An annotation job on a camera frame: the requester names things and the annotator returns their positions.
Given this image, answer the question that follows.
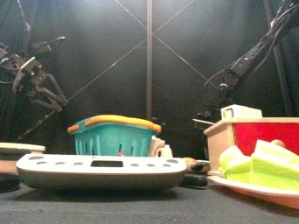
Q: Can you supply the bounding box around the wooden box with red panel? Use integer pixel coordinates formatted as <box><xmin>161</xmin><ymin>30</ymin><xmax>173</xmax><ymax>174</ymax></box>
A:
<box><xmin>201</xmin><ymin>116</ymin><xmax>299</xmax><ymax>173</ymax></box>

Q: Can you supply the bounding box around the white toy carton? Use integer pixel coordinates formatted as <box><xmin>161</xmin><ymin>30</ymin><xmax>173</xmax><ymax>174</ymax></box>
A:
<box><xmin>218</xmin><ymin>104</ymin><xmax>264</xmax><ymax>120</ymax></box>

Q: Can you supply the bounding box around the teal basket with orange rim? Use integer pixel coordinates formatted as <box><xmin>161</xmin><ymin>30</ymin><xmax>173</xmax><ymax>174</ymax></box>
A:
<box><xmin>66</xmin><ymin>114</ymin><xmax>162</xmax><ymax>158</ymax></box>

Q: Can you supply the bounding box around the white round toy lid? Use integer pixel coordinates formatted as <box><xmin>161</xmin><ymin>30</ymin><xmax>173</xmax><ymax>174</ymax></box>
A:
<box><xmin>0</xmin><ymin>142</ymin><xmax>46</xmax><ymax>175</ymax></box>

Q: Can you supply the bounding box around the black round toy base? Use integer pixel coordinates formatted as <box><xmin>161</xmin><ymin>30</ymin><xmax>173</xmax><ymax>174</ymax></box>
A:
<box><xmin>0</xmin><ymin>173</ymin><xmax>22</xmax><ymax>194</ymax></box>

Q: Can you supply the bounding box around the black flat toy piece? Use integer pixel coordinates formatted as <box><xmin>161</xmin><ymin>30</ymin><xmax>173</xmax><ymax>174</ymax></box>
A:
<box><xmin>178</xmin><ymin>172</ymin><xmax>210</xmax><ymax>189</ymax></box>

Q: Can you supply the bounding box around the black yellow toy piece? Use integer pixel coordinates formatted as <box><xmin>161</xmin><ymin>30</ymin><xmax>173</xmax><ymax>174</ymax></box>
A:
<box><xmin>181</xmin><ymin>157</ymin><xmax>212</xmax><ymax>174</ymax></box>

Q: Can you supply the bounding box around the pink toy plate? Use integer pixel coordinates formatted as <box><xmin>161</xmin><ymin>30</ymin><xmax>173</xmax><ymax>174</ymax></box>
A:
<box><xmin>206</xmin><ymin>174</ymin><xmax>299</xmax><ymax>210</ymax></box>

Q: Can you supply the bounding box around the white grey toy appliance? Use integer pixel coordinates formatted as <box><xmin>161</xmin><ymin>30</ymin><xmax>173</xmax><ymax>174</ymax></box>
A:
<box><xmin>14</xmin><ymin>153</ymin><xmax>188</xmax><ymax>191</ymax></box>

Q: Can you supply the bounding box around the brown round toy food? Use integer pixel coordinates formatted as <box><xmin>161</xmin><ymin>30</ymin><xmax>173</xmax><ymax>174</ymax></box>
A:
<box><xmin>269</xmin><ymin>139</ymin><xmax>286</xmax><ymax>149</ymax></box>

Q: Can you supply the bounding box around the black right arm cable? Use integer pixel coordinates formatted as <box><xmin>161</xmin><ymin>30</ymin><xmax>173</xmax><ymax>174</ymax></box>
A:
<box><xmin>201</xmin><ymin>3</ymin><xmax>299</xmax><ymax>88</ymax></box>

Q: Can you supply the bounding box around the small white toy pitcher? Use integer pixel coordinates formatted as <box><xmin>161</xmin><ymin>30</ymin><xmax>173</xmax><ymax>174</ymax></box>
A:
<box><xmin>148</xmin><ymin>136</ymin><xmax>174</xmax><ymax>159</ymax></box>

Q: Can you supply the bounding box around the grey vertical frame pole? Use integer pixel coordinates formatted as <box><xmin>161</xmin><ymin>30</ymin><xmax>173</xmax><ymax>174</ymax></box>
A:
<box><xmin>144</xmin><ymin>0</ymin><xmax>154</xmax><ymax>121</ymax></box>

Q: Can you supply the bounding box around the thin diagonal frame wire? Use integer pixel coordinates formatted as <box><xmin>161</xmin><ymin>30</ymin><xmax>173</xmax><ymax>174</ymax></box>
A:
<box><xmin>14</xmin><ymin>0</ymin><xmax>196</xmax><ymax>141</ymax></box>
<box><xmin>113</xmin><ymin>0</ymin><xmax>220</xmax><ymax>88</ymax></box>

